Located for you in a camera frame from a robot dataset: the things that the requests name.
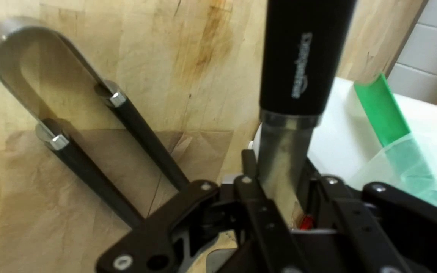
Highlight steel tongs with black grips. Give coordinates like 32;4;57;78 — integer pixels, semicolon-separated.
0;15;195;230

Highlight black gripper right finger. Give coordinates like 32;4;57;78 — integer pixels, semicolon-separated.
299;156;437;273

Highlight white bin with green lid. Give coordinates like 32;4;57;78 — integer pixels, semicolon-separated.
247;72;437;224

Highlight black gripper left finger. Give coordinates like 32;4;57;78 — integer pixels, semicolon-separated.
94;148;300;273

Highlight black handled steel spatula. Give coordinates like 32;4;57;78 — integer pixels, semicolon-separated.
255;0;359;225

